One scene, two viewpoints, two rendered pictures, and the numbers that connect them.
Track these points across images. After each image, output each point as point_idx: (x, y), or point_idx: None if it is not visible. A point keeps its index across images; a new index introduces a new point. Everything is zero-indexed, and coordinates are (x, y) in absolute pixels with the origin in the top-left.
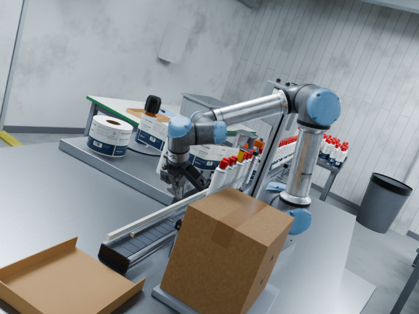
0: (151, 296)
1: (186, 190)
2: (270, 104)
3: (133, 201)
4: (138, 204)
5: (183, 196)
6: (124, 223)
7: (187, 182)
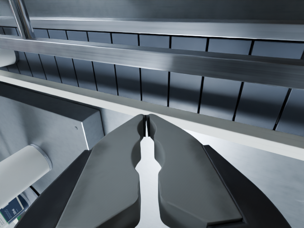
0: None
1: (35, 108)
2: None
3: (152, 171)
4: (153, 160)
5: (142, 119)
6: (273, 169)
7: (77, 192)
